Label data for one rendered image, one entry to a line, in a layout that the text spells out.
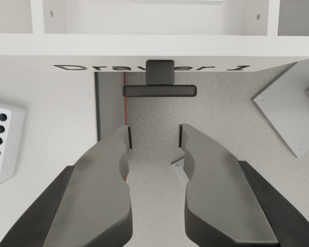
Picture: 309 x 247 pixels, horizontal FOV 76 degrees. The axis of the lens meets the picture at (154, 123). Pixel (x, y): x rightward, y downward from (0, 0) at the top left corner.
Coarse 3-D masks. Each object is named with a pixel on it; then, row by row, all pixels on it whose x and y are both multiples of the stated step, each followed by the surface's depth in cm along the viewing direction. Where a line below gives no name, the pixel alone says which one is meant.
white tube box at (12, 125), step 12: (0, 108) 30; (12, 108) 31; (0, 120) 30; (12, 120) 31; (24, 120) 34; (0, 132) 31; (12, 132) 31; (0, 144) 31; (12, 144) 32; (0, 156) 31; (12, 156) 33; (0, 168) 31; (12, 168) 34; (0, 180) 32
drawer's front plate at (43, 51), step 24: (0, 48) 17; (24, 48) 17; (48, 48) 17; (72, 48) 17; (96, 48) 17; (120, 48) 17; (144, 48) 17; (168, 48) 17; (192, 48) 17; (216, 48) 17; (240, 48) 18; (264, 48) 18; (288, 48) 18
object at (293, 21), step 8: (280, 0) 38; (288, 0) 38; (296, 0) 38; (304, 0) 38; (280, 8) 41; (288, 8) 41; (296, 8) 41; (304, 8) 41; (280, 16) 45; (288, 16) 45; (296, 16) 45; (304, 16) 45; (280, 24) 50; (288, 24) 50; (296, 24) 50; (304, 24) 50; (280, 32) 56; (288, 32) 56; (296, 32) 56; (304, 32) 56
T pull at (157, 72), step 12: (156, 60) 19; (168, 60) 19; (156, 72) 19; (168, 72) 19; (156, 84) 19; (168, 84) 19; (132, 96) 19; (144, 96) 19; (156, 96) 19; (168, 96) 20; (180, 96) 20; (192, 96) 20
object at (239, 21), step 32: (32, 0) 19; (64, 0) 25; (96, 0) 25; (128, 0) 25; (224, 0) 26; (256, 0) 23; (64, 32) 25; (96, 32) 25; (128, 32) 26; (160, 32) 26; (192, 32) 26; (224, 32) 26; (256, 32) 23
